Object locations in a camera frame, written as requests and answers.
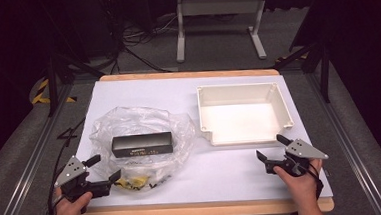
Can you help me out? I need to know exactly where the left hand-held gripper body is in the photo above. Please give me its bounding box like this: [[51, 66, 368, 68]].
[[52, 153, 113, 204]]

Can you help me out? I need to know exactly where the clear plastic bag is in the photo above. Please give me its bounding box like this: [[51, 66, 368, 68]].
[[86, 101, 201, 196]]

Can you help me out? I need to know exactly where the white metal desk frame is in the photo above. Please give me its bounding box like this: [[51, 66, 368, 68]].
[[172, 0, 273, 65]]

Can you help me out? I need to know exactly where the person's right hand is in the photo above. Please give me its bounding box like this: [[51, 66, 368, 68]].
[[273, 158, 327, 210]]

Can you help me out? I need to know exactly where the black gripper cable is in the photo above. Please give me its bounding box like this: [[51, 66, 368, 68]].
[[28, 117, 93, 215]]

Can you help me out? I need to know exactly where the yellow black hazard tape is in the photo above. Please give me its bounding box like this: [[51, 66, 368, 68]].
[[29, 75, 78, 106]]

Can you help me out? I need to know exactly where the person's left hand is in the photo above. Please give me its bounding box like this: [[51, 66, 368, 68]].
[[50, 185, 95, 215]]

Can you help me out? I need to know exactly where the black rectangular box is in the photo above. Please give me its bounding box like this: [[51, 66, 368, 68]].
[[110, 131, 175, 159]]

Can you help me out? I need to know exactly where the black metal stand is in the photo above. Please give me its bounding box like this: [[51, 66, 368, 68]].
[[270, 38, 333, 107], [43, 47, 109, 118]]

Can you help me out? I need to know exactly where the bundle of floor cables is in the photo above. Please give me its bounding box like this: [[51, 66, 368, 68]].
[[104, 12, 182, 77]]

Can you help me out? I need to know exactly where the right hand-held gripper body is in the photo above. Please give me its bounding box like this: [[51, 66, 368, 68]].
[[264, 136, 331, 179]]

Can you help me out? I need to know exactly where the metal floor rail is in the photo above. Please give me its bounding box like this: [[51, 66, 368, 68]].
[[303, 65, 381, 215], [0, 84, 83, 215]]

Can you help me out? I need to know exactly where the yellow and black item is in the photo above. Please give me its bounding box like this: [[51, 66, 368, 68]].
[[115, 175, 151, 193]]

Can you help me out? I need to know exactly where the white plastic tray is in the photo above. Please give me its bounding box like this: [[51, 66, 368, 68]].
[[195, 79, 297, 148]]

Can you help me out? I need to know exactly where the black wrist strap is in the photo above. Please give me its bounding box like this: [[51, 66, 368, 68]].
[[305, 162, 325, 201]]

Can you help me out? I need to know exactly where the white table cover sheet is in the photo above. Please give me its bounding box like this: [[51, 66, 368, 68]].
[[71, 66, 334, 214]]

